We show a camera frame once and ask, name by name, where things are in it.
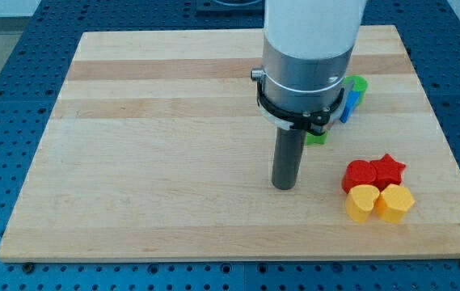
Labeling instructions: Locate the yellow hexagon block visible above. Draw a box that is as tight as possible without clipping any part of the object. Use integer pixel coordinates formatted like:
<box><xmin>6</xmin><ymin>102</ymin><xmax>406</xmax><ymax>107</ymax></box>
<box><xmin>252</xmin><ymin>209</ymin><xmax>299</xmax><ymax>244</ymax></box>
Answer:
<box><xmin>374</xmin><ymin>184</ymin><xmax>416</xmax><ymax>223</ymax></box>

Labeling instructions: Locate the red circle block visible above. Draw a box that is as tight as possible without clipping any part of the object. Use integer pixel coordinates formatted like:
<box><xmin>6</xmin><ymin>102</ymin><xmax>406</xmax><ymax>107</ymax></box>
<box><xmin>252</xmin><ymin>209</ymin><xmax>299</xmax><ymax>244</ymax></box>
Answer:
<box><xmin>341</xmin><ymin>160</ymin><xmax>377</xmax><ymax>193</ymax></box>

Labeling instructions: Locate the blue block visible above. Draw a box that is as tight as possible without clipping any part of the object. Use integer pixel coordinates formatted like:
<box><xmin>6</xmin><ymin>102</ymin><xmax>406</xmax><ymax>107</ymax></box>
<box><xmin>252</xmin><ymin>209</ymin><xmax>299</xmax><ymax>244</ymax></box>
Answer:
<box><xmin>340</xmin><ymin>91</ymin><xmax>361</xmax><ymax>124</ymax></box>

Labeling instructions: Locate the red star block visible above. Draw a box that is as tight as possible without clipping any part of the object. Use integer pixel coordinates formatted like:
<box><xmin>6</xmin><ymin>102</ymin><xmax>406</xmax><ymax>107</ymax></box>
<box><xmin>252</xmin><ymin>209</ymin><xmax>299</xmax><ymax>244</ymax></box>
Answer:
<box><xmin>369</xmin><ymin>154</ymin><xmax>406</xmax><ymax>191</ymax></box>

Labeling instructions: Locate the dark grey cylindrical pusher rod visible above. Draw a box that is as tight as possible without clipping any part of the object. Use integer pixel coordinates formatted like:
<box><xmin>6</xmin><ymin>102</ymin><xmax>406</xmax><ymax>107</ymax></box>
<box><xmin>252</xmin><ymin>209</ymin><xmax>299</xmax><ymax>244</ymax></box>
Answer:
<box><xmin>272</xmin><ymin>128</ymin><xmax>306</xmax><ymax>190</ymax></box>

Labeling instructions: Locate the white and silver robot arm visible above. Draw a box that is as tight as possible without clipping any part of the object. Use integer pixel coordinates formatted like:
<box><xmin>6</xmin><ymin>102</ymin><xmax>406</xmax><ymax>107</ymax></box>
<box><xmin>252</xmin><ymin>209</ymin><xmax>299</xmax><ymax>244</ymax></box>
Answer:
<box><xmin>251</xmin><ymin>0</ymin><xmax>367</xmax><ymax>135</ymax></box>

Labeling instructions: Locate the yellow heart block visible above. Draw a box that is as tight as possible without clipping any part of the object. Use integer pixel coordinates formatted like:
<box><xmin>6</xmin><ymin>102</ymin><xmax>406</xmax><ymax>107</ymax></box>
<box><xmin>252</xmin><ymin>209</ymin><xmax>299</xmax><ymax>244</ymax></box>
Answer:
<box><xmin>345</xmin><ymin>184</ymin><xmax>380</xmax><ymax>223</ymax></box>

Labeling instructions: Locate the green star block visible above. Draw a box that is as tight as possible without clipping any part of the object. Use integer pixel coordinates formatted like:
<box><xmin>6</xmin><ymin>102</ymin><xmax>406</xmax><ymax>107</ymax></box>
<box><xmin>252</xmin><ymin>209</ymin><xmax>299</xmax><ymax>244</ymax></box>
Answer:
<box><xmin>305</xmin><ymin>132</ymin><xmax>328</xmax><ymax>146</ymax></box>

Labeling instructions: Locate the green circle block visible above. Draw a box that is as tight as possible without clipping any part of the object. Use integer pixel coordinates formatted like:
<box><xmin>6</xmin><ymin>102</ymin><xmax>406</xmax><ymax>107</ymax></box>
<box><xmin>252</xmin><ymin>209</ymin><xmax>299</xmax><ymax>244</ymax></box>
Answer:
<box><xmin>344</xmin><ymin>75</ymin><xmax>368</xmax><ymax>106</ymax></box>

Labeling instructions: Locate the wooden board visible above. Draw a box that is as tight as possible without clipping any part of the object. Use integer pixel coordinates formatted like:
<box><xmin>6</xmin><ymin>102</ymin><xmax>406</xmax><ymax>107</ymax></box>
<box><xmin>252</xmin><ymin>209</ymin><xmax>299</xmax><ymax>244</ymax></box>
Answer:
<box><xmin>0</xmin><ymin>25</ymin><xmax>460</xmax><ymax>263</ymax></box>

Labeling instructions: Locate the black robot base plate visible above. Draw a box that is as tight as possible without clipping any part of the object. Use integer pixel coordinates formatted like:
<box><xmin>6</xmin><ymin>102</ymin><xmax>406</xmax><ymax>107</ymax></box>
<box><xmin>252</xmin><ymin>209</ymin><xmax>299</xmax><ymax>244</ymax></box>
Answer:
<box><xmin>194</xmin><ymin>0</ymin><xmax>264</xmax><ymax>15</ymax></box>

